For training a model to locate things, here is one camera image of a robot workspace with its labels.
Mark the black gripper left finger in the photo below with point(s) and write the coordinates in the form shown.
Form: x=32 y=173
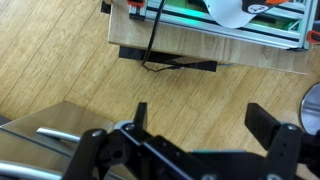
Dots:
x=147 y=157

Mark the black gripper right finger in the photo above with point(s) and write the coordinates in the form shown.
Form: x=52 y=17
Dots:
x=287 y=145

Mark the chrome refrigerator door handle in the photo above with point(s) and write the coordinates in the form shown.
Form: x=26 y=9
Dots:
x=56 y=134

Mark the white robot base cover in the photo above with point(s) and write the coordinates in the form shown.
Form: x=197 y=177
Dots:
x=238 y=13

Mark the round metal base plate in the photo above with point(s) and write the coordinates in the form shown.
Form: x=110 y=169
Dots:
x=310 y=110

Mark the black floor bracket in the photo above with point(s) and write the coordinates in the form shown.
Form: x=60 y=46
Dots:
x=170 y=61

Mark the aluminium extrusion frame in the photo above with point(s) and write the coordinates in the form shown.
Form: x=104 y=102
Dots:
x=285 y=24

